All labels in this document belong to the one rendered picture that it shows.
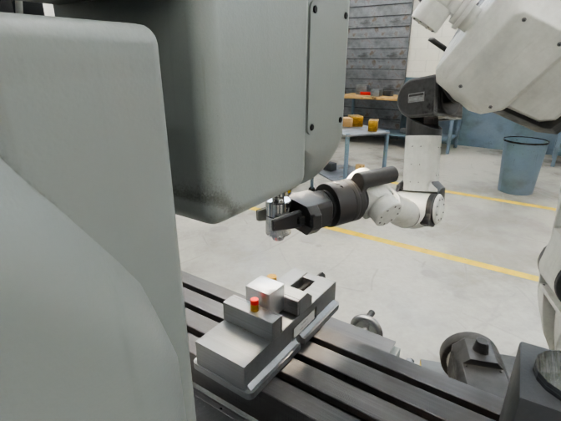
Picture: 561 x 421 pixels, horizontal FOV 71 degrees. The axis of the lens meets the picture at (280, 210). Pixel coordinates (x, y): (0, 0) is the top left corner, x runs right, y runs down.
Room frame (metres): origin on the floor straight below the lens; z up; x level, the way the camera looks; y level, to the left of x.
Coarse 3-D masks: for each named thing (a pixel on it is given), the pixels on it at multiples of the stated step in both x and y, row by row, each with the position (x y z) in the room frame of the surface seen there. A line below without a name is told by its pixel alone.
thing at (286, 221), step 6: (300, 210) 0.66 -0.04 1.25; (282, 216) 0.64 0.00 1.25; (288, 216) 0.64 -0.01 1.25; (294, 216) 0.65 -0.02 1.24; (300, 216) 0.65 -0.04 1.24; (270, 222) 0.64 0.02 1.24; (276, 222) 0.63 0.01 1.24; (282, 222) 0.64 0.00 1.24; (288, 222) 0.64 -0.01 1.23; (294, 222) 0.65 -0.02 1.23; (300, 222) 0.65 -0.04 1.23; (276, 228) 0.63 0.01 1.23; (282, 228) 0.64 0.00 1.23; (288, 228) 0.64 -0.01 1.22; (294, 228) 0.65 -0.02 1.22
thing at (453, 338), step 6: (450, 336) 1.17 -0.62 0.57; (456, 336) 1.15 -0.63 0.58; (462, 336) 1.14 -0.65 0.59; (468, 336) 1.13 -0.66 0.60; (474, 336) 1.13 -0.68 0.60; (480, 336) 1.14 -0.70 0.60; (444, 342) 1.16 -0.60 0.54; (450, 342) 1.14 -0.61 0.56; (492, 342) 1.12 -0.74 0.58; (444, 348) 1.14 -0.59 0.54; (450, 348) 1.13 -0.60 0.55; (444, 354) 1.13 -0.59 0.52; (444, 360) 1.13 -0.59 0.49; (444, 366) 1.13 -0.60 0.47
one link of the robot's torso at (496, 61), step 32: (480, 0) 1.08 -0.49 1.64; (512, 0) 0.80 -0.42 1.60; (544, 0) 0.78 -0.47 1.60; (480, 32) 0.85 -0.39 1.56; (512, 32) 0.80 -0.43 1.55; (544, 32) 0.77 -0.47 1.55; (448, 64) 0.90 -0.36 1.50; (480, 64) 0.85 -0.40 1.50; (512, 64) 0.82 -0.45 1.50; (544, 64) 0.79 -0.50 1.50; (448, 96) 0.97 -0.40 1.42; (480, 96) 0.87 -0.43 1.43; (512, 96) 0.84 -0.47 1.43; (544, 96) 0.82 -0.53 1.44; (544, 128) 0.85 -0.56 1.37
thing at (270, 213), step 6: (270, 210) 0.65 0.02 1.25; (276, 210) 0.65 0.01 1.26; (282, 210) 0.65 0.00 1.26; (288, 210) 0.66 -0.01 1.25; (270, 216) 0.65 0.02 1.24; (276, 216) 0.65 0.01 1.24; (270, 228) 0.65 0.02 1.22; (270, 234) 0.65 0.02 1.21; (276, 234) 0.65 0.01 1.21; (282, 234) 0.65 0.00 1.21; (288, 234) 0.66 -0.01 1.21
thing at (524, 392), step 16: (528, 352) 0.44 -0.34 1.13; (544, 352) 0.42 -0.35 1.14; (560, 352) 0.42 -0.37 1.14; (528, 368) 0.41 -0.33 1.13; (544, 368) 0.39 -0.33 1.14; (560, 368) 0.40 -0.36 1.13; (512, 384) 0.43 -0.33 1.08; (528, 384) 0.38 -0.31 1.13; (544, 384) 0.37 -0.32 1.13; (560, 384) 0.37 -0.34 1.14; (512, 400) 0.40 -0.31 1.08; (528, 400) 0.36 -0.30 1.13; (544, 400) 0.36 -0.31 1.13; (560, 400) 0.36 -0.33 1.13; (512, 416) 0.37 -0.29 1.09; (528, 416) 0.35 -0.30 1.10; (544, 416) 0.35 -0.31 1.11; (560, 416) 0.34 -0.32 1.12
